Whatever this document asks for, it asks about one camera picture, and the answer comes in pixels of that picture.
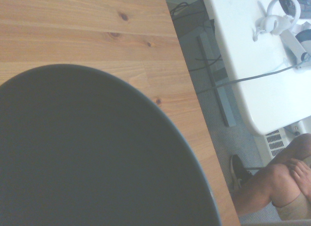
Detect grey metal desk leg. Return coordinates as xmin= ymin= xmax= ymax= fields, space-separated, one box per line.
xmin=196 ymin=26 xmax=237 ymax=127

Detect white headphones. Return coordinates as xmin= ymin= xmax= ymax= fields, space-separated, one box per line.
xmin=252 ymin=0 xmax=302 ymax=42

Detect grey desk cable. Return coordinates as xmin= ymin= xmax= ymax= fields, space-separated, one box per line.
xmin=213 ymin=62 xmax=306 ymax=88

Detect black sneaker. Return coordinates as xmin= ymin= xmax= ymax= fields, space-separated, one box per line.
xmin=229 ymin=154 xmax=253 ymax=191

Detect white flat bar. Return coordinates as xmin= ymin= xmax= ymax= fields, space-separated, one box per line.
xmin=278 ymin=29 xmax=308 ymax=64

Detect black floor cable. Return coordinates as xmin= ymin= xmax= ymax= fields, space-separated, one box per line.
xmin=169 ymin=1 xmax=190 ymax=18
xmin=189 ymin=53 xmax=222 ymax=73

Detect teal round plate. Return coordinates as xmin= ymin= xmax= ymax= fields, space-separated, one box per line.
xmin=0 ymin=64 xmax=223 ymax=226

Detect white wall vent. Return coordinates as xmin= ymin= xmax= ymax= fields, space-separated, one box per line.
xmin=264 ymin=128 xmax=288 ymax=161

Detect dark teal round object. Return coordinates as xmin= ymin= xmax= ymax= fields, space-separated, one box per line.
xmin=294 ymin=28 xmax=311 ymax=45

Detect person's forearm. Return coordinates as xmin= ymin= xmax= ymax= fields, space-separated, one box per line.
xmin=267 ymin=133 xmax=311 ymax=169

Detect person's hand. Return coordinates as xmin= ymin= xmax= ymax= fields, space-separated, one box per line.
xmin=287 ymin=158 xmax=311 ymax=195

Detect person's bare leg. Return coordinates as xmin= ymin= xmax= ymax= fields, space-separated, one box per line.
xmin=236 ymin=162 xmax=311 ymax=217

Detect white desk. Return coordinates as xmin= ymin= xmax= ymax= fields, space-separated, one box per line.
xmin=201 ymin=0 xmax=311 ymax=137

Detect beige shorts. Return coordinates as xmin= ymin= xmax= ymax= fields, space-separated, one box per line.
xmin=273 ymin=193 xmax=311 ymax=222

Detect black keyboard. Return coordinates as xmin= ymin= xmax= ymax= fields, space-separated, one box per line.
xmin=278 ymin=0 xmax=311 ymax=19

